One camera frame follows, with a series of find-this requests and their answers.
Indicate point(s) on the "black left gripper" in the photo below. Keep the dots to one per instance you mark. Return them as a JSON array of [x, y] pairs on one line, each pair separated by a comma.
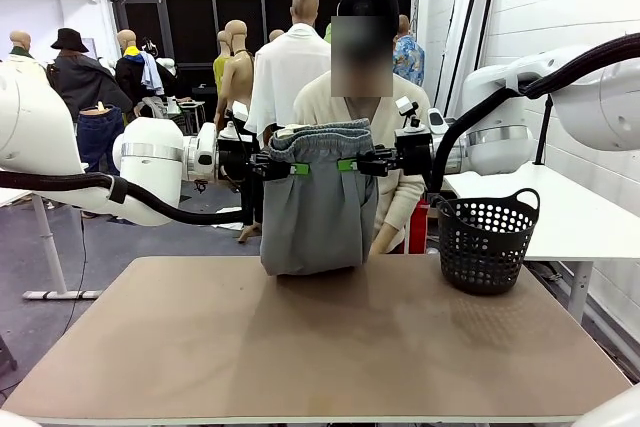
[[232, 157]]

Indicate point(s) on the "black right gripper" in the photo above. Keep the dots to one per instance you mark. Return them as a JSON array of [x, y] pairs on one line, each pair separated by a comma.
[[414, 152]]

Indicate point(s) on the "grey training pants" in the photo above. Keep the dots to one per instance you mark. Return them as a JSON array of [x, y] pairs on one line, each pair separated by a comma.
[[320, 217]]

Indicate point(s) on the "person's left forearm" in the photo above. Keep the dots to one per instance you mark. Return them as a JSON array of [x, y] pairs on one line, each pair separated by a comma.
[[405, 197]]

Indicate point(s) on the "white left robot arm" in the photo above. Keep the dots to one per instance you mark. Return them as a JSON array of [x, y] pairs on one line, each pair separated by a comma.
[[150, 167]]

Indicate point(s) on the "person's left hand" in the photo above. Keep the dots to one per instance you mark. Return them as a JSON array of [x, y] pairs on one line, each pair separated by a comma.
[[385, 239]]

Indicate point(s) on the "white cloth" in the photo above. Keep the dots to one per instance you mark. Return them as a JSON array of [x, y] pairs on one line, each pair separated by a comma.
[[230, 210]]

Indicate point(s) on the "red box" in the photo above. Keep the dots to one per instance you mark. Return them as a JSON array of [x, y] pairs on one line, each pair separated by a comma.
[[421, 217]]

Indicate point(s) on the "person in cream cardigan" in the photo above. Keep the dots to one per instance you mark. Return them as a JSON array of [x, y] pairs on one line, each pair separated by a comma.
[[320, 102]]

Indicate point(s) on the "bare mannequin in black trousers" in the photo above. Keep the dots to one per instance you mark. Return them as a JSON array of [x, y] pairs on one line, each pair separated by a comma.
[[239, 82]]

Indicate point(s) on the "mannequin in white shirt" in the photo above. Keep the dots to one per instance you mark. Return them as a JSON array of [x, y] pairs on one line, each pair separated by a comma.
[[285, 72]]

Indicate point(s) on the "mannequin in blue floral shirt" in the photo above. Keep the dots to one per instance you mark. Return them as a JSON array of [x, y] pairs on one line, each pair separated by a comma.
[[410, 59]]

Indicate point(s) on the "mannequin in yellow top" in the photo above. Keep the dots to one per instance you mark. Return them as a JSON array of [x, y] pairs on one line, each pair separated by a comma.
[[220, 72]]

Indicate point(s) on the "bare mannequin head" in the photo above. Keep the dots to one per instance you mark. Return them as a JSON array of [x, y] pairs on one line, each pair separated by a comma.
[[276, 36]]

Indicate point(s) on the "green hat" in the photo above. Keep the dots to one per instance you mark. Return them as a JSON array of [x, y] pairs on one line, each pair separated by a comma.
[[328, 33]]

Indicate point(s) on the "black plastic laundry basket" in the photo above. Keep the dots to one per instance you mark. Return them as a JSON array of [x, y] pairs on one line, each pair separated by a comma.
[[480, 257]]

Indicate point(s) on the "black framed reflector panel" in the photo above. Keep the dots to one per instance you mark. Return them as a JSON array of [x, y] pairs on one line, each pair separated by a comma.
[[465, 47]]

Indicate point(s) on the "light blue shirt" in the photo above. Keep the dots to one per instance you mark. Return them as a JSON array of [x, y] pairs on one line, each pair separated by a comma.
[[151, 74]]

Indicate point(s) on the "mannequin with yellow scarf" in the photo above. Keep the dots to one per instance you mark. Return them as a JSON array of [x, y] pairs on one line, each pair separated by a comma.
[[127, 72]]

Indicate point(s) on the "mannequin legs in blue jeans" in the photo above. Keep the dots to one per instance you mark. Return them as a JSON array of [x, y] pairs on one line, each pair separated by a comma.
[[100, 134]]

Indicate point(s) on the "white side table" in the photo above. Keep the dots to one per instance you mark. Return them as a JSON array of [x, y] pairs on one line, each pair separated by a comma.
[[575, 217]]

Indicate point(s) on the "mannequin with black hat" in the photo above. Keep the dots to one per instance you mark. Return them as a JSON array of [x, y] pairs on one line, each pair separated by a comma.
[[80, 82]]

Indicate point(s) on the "white desk with footed leg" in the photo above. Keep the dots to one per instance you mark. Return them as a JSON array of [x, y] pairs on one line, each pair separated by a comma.
[[50, 247]]

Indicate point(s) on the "mannequin in cream jacket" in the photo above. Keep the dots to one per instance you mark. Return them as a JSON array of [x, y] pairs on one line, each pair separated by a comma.
[[20, 42]]

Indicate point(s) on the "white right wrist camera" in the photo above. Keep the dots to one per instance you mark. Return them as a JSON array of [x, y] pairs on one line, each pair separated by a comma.
[[406, 106]]

